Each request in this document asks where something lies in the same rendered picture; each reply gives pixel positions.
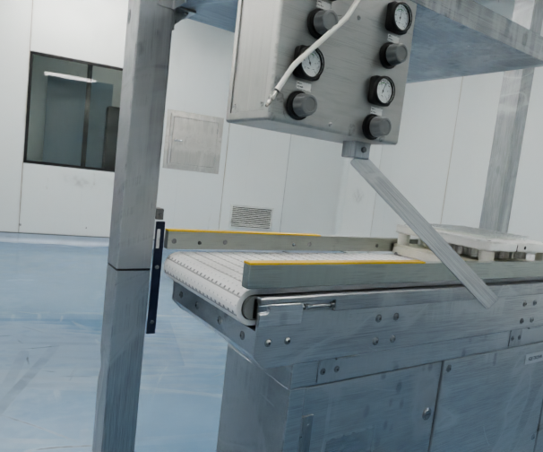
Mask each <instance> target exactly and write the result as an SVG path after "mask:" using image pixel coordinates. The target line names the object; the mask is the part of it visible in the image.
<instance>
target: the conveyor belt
mask: <svg viewBox="0 0 543 452"><path fill-rule="evenodd" d="M244 260H418V259H415V258H411V257H407V256H398V255H394V254H380V253H276V252H174V253H172V254H171V255H169V256H168V257H167V259H166V260H165V263H164V272H165V274H166V276H167V277H168V278H170V279H172V280H173V281H175V282H176V283H179V284H180V285H182V286H183V287H185V288H187V289H188V290H189V291H191V292H193V293H194V294H196V295H197V296H199V297H201V298H202V299H204V300H206V301H207V302H209V303H210V304H211V305H213V306H214V307H216V308H218V309H220V310H221V311H223V312H225V313H226V314H228V315H229V316H231V317H233V318H234V319H235V320H237V321H239V322H240V323H242V324H244V325H246V326H255V324H256V320H249V319H246V318H244V317H243V315H242V311H241V308H242V304H243V302H244V300H245V299H246V298H247V297H248V296H251V295H255V294H272V293H290V292H308V291H343V290H361V289H379V288H397V287H414V286H432V285H450V284H462V283H461V282H460V281H438V282H397V283H376V284H354V285H333V286H312V287H291V288H270V289H249V290H248V289H246V288H244V287H242V277H243V269H244ZM481 280H482V281H483V282H484V283H503V282H521V281H538V280H543V277H522V278H502V279H481Z"/></svg>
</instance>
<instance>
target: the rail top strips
mask: <svg viewBox="0 0 543 452"><path fill-rule="evenodd" d="M165 230H167V231H187V232H214V233H240V234H267V235H293V236H319V237H321V235H319V234H310V233H286V232H262V231H238V230H191V229H167V228H166V229H165ZM244 263H246V264H248V265H362V264H425V263H426V262H424V261H420V260H244Z"/></svg>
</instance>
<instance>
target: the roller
mask: <svg viewBox="0 0 543 452"><path fill-rule="evenodd" d="M257 296H258V295H256V294H255V295H251V296H248V297H247V298H246V299H245V300H244V302H243V304H242V308H241V311H242V315H243V317H244V318H246V319H249V320H256V317H257V309H258V303H257Z"/></svg>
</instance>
